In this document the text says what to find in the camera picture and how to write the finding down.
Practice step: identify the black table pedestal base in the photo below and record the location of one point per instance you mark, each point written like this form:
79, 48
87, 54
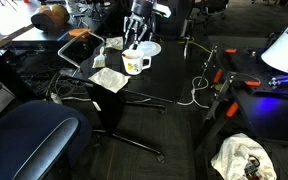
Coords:
109, 110

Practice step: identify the white power adapter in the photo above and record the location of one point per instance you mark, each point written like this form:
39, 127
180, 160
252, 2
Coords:
56, 98

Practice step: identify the orange and black bar clamp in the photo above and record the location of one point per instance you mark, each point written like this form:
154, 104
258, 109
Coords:
218, 76
232, 109

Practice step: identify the blue seat mesh office chair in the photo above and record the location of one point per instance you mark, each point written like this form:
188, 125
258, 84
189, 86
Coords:
24, 133

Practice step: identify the black swivel chair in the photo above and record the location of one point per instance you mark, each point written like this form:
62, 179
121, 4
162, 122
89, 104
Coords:
174, 16

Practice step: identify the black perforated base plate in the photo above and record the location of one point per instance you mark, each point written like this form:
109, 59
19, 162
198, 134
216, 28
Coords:
250, 66

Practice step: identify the white ceramic mug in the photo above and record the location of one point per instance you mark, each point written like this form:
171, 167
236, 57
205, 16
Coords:
133, 65

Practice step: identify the white round plate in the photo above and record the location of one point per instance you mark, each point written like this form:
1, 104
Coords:
152, 49

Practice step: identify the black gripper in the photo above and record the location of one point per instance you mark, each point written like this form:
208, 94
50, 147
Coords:
143, 7

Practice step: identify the crumpled white cloth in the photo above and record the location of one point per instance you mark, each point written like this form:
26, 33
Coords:
114, 43

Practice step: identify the beige paper napkin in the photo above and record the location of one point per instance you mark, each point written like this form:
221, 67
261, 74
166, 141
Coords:
109, 79

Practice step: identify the flat orange object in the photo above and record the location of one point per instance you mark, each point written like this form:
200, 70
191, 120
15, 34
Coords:
80, 32

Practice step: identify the light wooden desk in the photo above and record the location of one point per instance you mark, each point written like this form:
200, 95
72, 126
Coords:
4, 26

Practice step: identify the black work desk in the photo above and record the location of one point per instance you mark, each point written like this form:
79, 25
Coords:
44, 38

